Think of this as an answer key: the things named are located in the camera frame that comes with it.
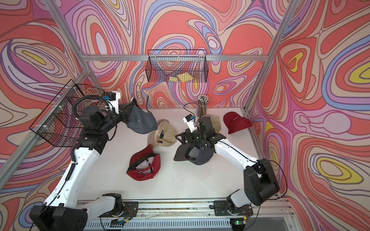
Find dark red cap back right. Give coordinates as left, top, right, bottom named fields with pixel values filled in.
left=223, top=112, right=252, bottom=134

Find dark red cap front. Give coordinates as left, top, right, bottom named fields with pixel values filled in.
left=126, top=144, right=161, bottom=181

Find pencil cup with pencils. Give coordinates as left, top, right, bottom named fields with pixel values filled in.
left=197, top=95, right=209, bottom=117

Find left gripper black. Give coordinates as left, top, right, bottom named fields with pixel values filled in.
left=97, top=102, right=134, bottom=136

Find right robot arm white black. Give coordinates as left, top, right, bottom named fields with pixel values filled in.
left=174, top=115, right=280, bottom=217

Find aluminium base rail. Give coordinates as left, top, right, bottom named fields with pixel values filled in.
left=83, top=198, right=300, bottom=231

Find beige cap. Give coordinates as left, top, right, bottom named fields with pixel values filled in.
left=154, top=120, right=177, bottom=147
left=209, top=116, right=222, bottom=133

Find yellow sticky notes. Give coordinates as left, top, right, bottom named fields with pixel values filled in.
left=169, top=72, right=194, bottom=83

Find black wire basket back wall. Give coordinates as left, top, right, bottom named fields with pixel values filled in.
left=145, top=49, right=209, bottom=83

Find black wire basket wall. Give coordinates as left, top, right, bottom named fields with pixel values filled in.
left=29, top=80, right=105, bottom=147
left=145, top=49, right=209, bottom=83

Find black wire basket left wall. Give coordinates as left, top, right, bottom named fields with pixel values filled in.
left=29, top=80, right=105, bottom=147

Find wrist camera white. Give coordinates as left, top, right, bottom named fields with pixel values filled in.
left=183, top=114, right=198, bottom=132
left=104, top=91, right=121, bottom=114

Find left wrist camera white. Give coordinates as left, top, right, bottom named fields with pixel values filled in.
left=104, top=91, right=121, bottom=114

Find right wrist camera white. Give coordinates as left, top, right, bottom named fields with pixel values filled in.
left=183, top=114, right=198, bottom=132

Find dark red cap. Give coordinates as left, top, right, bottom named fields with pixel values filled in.
left=223, top=112, right=252, bottom=134
left=126, top=144, right=161, bottom=181

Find dark grey cap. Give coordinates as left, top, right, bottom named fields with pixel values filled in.
left=173, top=143, right=214, bottom=165
left=127, top=105, right=158, bottom=134

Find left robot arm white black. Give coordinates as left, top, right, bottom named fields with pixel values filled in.
left=29, top=95, right=137, bottom=231

